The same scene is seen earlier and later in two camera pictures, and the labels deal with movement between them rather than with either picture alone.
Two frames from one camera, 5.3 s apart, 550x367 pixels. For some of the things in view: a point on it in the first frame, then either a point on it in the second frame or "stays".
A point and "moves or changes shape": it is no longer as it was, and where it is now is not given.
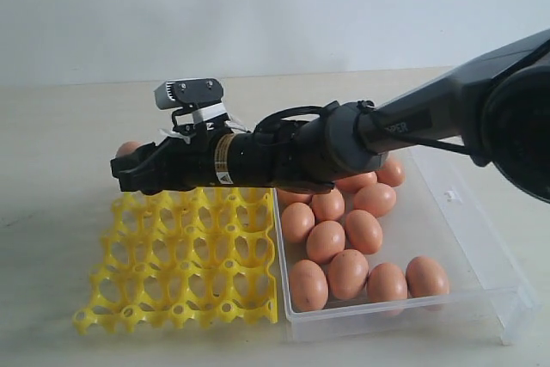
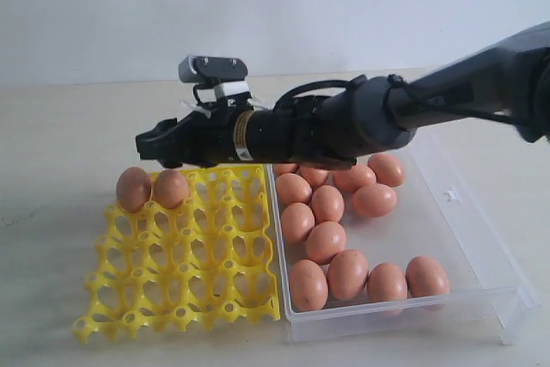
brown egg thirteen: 424,277 stays
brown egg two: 394,173 -> 171,188
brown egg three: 355,183 -> 388,169
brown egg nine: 325,239 stays
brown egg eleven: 308,285 stays
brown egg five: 328,206 -> 374,200
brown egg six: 285,198 moves or changes shape
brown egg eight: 297,218 stays
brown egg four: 377,198 -> 353,179
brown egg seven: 363,231 moves or changes shape
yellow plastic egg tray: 194,257 stays
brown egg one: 128,147 -> 133,188
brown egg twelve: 387,282 stays
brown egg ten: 348,274 stays
